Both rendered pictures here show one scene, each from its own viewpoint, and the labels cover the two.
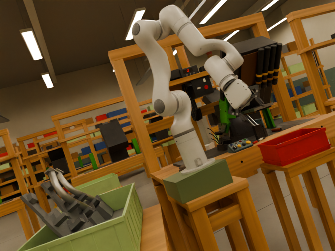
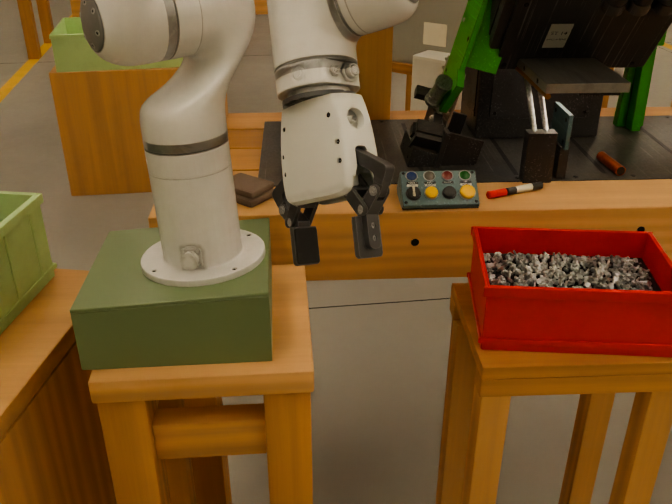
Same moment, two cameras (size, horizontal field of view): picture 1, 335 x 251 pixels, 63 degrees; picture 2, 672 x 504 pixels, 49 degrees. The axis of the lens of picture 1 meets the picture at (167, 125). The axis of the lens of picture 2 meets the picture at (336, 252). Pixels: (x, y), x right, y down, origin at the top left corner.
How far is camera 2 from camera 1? 73 cm
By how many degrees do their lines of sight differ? 30
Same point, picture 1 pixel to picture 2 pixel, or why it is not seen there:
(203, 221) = (130, 434)
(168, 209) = not seen: hidden behind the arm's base
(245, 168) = (417, 262)
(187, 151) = (165, 209)
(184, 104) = (212, 38)
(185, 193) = (95, 347)
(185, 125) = (179, 124)
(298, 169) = (520, 381)
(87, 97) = not seen: outside the picture
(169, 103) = (124, 33)
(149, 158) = not seen: hidden behind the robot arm
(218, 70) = (286, 14)
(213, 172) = (211, 316)
